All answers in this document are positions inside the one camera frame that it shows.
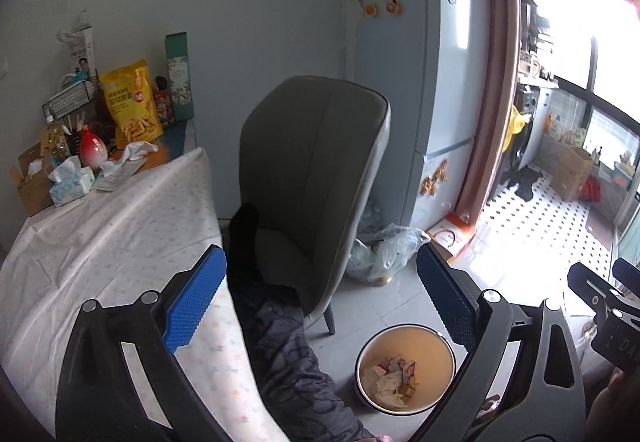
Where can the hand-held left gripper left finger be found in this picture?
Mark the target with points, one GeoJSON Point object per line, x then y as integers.
{"type": "Point", "coordinates": [195, 302]}

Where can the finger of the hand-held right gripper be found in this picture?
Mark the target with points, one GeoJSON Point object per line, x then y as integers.
{"type": "Point", "coordinates": [590, 292]}
{"type": "Point", "coordinates": [629, 272]}

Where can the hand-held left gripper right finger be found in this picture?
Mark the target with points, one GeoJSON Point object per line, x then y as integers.
{"type": "Point", "coordinates": [447, 302]}

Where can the beige waste bin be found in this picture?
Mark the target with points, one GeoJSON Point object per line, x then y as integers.
{"type": "Point", "coordinates": [430, 347]}

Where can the red white carton piece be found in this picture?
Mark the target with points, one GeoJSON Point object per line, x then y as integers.
{"type": "Point", "coordinates": [406, 366]}

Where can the small brown cardboard box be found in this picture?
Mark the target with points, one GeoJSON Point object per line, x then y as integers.
{"type": "Point", "coordinates": [406, 392]}

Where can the white plastic sheet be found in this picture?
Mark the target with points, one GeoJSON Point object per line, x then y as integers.
{"type": "Point", "coordinates": [385, 384]}

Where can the person's right hand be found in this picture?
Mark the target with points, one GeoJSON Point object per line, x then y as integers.
{"type": "Point", "coordinates": [607, 404]}

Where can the brown floor mat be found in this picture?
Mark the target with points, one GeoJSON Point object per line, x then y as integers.
{"type": "Point", "coordinates": [598, 229]}

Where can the orange white box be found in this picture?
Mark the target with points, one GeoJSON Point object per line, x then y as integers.
{"type": "Point", "coordinates": [452, 236]}

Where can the clear plastic bag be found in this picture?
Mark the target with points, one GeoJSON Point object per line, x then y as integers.
{"type": "Point", "coordinates": [390, 252]}

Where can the red bag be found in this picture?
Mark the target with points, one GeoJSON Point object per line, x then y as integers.
{"type": "Point", "coordinates": [591, 189]}

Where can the dark clothing on chair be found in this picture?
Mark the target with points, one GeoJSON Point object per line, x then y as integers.
{"type": "Point", "coordinates": [290, 362]}

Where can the large brown cardboard box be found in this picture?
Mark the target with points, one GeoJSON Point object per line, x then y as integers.
{"type": "Point", "coordinates": [570, 174]}

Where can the brown figure magnets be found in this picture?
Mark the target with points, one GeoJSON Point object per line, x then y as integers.
{"type": "Point", "coordinates": [435, 179]}

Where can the black cloth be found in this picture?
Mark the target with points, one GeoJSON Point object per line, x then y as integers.
{"type": "Point", "coordinates": [522, 184]}

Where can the flat printed sachet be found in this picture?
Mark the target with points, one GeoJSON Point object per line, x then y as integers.
{"type": "Point", "coordinates": [120, 176]}

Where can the white crumpled wrapper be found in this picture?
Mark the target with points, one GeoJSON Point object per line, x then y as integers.
{"type": "Point", "coordinates": [130, 154]}

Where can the blue table mat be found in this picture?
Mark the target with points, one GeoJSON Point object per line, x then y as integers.
{"type": "Point", "coordinates": [177, 139]}

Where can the orange bottle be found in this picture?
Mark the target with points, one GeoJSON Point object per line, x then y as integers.
{"type": "Point", "coordinates": [550, 124]}

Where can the pale blue tissue box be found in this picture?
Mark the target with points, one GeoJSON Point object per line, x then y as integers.
{"type": "Point", "coordinates": [72, 184]}

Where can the front loading washing machine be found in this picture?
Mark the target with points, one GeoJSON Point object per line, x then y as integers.
{"type": "Point", "coordinates": [532, 132]}

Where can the grey upholstered chair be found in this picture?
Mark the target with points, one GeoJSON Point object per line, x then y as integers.
{"type": "Point", "coordinates": [310, 162]}

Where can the yellow cloth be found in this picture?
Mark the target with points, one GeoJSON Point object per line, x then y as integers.
{"type": "Point", "coordinates": [515, 127]}

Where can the red white round bottle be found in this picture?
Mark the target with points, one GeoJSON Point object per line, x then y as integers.
{"type": "Point", "coordinates": [93, 149]}

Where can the open brown cardboard box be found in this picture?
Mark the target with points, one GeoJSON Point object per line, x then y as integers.
{"type": "Point", "coordinates": [30, 194]}

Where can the red printed snack pack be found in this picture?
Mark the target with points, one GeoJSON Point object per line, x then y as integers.
{"type": "Point", "coordinates": [164, 107]}

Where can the balcony window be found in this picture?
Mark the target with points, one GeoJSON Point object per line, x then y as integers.
{"type": "Point", "coordinates": [610, 72]}

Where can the dark utensil holder with sticks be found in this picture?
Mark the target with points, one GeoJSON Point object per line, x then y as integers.
{"type": "Point", "coordinates": [76, 139]}

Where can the yellow snack bag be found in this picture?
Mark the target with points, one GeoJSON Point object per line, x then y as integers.
{"type": "Point", "coordinates": [132, 107]}

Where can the pale blue fridge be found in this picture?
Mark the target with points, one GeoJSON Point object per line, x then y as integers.
{"type": "Point", "coordinates": [400, 97]}

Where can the clear bottle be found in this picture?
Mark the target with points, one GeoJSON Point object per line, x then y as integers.
{"type": "Point", "coordinates": [55, 139]}

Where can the tall green box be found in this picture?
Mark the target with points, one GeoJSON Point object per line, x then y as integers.
{"type": "Point", "coordinates": [180, 77]}

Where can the kitchen shelf with utensils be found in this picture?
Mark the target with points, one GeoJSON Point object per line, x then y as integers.
{"type": "Point", "coordinates": [537, 47]}

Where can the teal packet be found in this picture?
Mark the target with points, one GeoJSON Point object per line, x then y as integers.
{"type": "Point", "coordinates": [76, 77]}

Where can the white carton with portrait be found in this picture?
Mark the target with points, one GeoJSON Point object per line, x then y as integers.
{"type": "Point", "coordinates": [82, 47]}

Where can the orange brown magnet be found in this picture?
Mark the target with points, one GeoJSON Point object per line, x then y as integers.
{"type": "Point", "coordinates": [393, 7]}

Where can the orange round magnet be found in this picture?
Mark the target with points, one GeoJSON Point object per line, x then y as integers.
{"type": "Point", "coordinates": [370, 10]}

